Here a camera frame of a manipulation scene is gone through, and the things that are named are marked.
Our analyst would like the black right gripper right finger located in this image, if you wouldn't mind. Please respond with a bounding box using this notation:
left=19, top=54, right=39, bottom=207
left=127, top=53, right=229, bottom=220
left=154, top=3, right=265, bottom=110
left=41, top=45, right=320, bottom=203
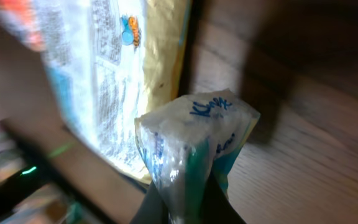
left=202, top=173, right=246, bottom=224

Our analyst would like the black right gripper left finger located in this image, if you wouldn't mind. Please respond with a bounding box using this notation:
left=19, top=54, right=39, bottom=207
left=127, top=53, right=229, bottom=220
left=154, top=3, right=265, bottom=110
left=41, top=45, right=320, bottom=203
left=130, top=182, right=168, bottom=224

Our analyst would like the teal Kleenex tissue box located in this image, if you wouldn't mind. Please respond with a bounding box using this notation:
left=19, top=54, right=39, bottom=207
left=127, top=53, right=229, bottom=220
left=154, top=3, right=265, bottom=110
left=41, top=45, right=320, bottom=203
left=135, top=89, right=260, bottom=223

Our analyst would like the wet wipes pack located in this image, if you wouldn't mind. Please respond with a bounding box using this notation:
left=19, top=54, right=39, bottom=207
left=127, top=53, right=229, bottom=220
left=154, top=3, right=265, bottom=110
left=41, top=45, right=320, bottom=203
left=35, top=0, right=191, bottom=184

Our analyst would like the orange Kleenex tissue pack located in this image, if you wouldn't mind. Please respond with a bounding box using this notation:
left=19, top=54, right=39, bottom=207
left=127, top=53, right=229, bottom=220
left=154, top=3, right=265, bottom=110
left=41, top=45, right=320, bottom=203
left=0, top=0, right=45, bottom=52

